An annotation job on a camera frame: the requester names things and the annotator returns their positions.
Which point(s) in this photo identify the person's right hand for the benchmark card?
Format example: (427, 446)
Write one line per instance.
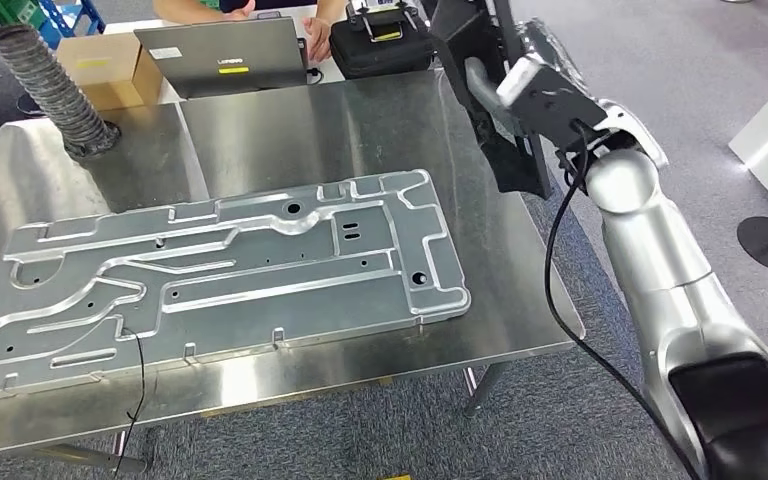
(239, 9)

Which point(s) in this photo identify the person's left hand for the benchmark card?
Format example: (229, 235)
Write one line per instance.
(318, 40)

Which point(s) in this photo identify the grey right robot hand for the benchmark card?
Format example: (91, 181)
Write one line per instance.
(483, 83)

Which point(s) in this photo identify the long black plastic part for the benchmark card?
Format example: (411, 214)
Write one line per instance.
(516, 166)

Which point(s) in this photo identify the person's right forearm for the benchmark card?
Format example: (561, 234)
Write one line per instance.
(185, 10)

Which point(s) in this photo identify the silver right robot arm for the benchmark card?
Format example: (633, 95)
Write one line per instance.
(656, 252)

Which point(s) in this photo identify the person's left forearm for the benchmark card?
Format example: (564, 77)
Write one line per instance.
(331, 10)

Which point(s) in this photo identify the stainless steel workbench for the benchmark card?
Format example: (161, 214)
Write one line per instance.
(390, 132)

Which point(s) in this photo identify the person's torso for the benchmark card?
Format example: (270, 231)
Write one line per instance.
(271, 4)

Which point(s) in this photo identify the grey laptop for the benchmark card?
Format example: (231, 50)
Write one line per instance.
(225, 60)

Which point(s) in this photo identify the black carry case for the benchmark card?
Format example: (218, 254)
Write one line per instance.
(377, 56)

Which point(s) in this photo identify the black device yellow label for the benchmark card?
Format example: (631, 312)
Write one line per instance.
(380, 20)

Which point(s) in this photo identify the cardboard box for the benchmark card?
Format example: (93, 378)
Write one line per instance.
(102, 73)

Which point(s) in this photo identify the green plastic crate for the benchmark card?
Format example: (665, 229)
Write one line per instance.
(6, 16)

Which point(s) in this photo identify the stamped silver metal panel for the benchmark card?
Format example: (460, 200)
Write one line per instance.
(225, 265)

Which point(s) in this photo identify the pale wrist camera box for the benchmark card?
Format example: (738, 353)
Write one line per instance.
(516, 79)

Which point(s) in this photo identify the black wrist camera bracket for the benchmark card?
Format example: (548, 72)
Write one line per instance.
(556, 106)

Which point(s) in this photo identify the blue metal frame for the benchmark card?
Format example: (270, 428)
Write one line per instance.
(89, 16)

